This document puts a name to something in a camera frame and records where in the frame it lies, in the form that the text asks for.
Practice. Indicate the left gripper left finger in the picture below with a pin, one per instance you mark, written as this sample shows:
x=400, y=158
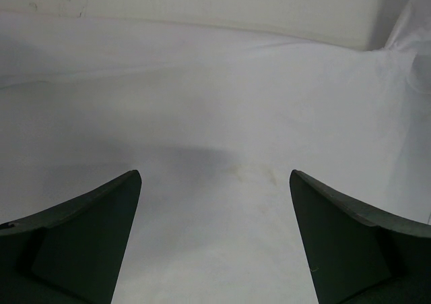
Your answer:
x=71, y=252

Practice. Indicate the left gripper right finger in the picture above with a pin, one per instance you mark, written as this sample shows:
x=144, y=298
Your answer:
x=358, y=253

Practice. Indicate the white t shirt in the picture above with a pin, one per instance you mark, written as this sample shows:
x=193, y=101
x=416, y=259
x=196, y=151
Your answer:
x=215, y=120

